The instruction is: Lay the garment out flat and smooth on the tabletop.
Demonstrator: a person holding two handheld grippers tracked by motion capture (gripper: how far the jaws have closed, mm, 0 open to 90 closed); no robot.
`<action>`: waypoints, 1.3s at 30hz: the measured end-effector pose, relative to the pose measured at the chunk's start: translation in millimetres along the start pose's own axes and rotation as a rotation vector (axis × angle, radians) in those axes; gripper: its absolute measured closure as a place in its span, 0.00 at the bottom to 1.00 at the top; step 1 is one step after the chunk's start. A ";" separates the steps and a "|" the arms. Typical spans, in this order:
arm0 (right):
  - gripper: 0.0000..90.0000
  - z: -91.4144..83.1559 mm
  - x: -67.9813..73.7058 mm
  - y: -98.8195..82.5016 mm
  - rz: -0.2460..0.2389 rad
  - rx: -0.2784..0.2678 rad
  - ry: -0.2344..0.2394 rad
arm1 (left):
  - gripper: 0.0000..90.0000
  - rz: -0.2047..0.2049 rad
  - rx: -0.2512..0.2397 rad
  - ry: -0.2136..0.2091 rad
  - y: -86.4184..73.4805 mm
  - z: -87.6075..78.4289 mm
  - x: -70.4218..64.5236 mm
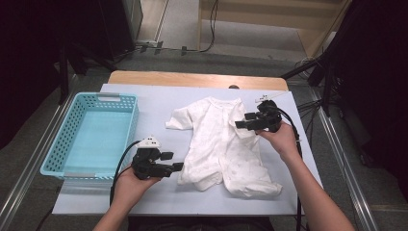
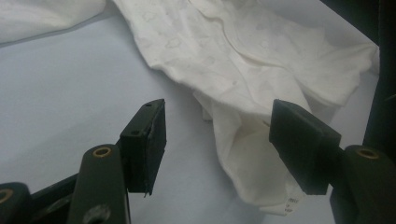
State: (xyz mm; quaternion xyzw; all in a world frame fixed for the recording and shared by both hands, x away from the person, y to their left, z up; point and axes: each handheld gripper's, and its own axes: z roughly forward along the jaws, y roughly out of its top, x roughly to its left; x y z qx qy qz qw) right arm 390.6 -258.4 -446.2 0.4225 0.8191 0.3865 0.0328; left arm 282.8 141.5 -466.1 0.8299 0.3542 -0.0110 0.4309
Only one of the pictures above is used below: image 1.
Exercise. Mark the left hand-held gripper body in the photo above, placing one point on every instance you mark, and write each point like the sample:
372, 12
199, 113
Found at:
146, 166

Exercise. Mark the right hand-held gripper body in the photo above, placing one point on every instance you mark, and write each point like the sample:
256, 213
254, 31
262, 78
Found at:
268, 117

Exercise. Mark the white baby romper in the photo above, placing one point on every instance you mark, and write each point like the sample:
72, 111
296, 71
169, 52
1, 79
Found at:
218, 144

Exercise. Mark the light blue plastic basket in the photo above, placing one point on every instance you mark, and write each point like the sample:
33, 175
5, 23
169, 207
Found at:
96, 138

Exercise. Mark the person's left hand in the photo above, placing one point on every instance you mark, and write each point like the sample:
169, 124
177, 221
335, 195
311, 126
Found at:
131, 189

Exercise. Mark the person's right hand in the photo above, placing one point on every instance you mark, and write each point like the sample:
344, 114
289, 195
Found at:
284, 142

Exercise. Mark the black table grommet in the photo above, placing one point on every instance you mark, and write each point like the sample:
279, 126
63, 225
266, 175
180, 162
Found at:
233, 87

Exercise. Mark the white table cover board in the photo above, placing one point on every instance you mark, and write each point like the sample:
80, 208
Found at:
154, 106

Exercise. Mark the person's dark clothing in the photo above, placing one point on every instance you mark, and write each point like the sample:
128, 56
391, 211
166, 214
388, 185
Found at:
205, 224

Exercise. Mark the black tripod stand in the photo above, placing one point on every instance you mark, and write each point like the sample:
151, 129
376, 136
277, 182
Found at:
327, 89

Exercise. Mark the light wooden step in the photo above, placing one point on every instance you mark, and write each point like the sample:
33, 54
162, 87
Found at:
250, 16

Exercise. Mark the floor power strip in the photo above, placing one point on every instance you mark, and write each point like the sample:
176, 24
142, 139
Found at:
146, 42

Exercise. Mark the black curtain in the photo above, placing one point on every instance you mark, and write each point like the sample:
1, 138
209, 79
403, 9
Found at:
25, 64
378, 80

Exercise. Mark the black cabinet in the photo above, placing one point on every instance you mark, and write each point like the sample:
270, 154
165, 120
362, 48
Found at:
115, 25

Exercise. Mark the aluminium floor rail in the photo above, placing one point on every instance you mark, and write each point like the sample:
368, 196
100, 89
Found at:
32, 163
346, 173

